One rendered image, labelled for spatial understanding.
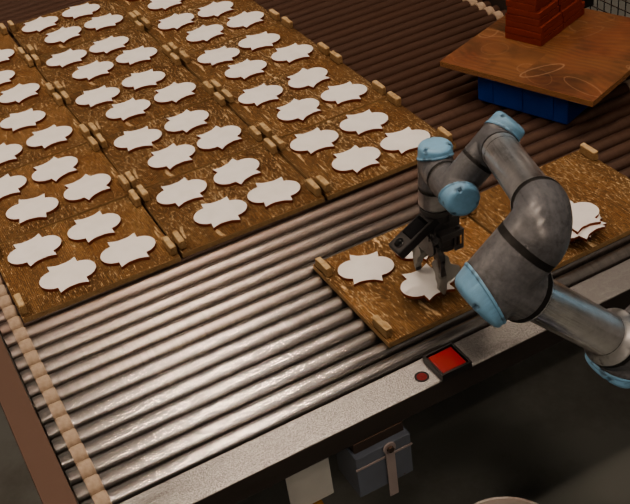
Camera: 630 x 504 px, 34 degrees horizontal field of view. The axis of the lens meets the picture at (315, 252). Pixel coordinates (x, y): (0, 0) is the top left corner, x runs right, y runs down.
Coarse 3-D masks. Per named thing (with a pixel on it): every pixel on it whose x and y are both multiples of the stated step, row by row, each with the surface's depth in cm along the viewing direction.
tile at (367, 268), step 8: (352, 256) 250; (360, 256) 250; (368, 256) 249; (376, 256) 249; (344, 264) 248; (352, 264) 248; (360, 264) 247; (368, 264) 247; (376, 264) 247; (384, 264) 246; (392, 264) 246; (344, 272) 246; (352, 272) 245; (360, 272) 245; (368, 272) 244; (376, 272) 244; (384, 272) 244; (352, 280) 244; (360, 280) 242; (368, 280) 242; (376, 280) 242
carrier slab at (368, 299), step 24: (384, 240) 255; (480, 240) 251; (336, 264) 250; (408, 264) 246; (456, 264) 244; (336, 288) 243; (360, 288) 241; (384, 288) 240; (456, 288) 237; (360, 312) 235; (384, 312) 234; (408, 312) 233; (432, 312) 232; (456, 312) 231; (408, 336) 227
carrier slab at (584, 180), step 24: (552, 168) 272; (576, 168) 270; (600, 168) 269; (504, 192) 265; (576, 192) 262; (600, 192) 260; (624, 192) 259; (480, 216) 258; (504, 216) 257; (600, 216) 253; (624, 216) 251; (576, 240) 246; (600, 240) 245
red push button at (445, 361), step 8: (440, 352) 222; (448, 352) 222; (456, 352) 221; (432, 360) 220; (440, 360) 220; (448, 360) 220; (456, 360) 219; (464, 360) 219; (440, 368) 218; (448, 368) 218
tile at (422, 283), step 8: (416, 272) 239; (424, 272) 238; (432, 272) 238; (408, 280) 237; (416, 280) 236; (424, 280) 236; (432, 280) 236; (408, 288) 234; (416, 288) 234; (424, 288) 234; (432, 288) 234; (448, 288) 233; (408, 296) 233; (416, 296) 232; (424, 296) 232; (432, 296) 231
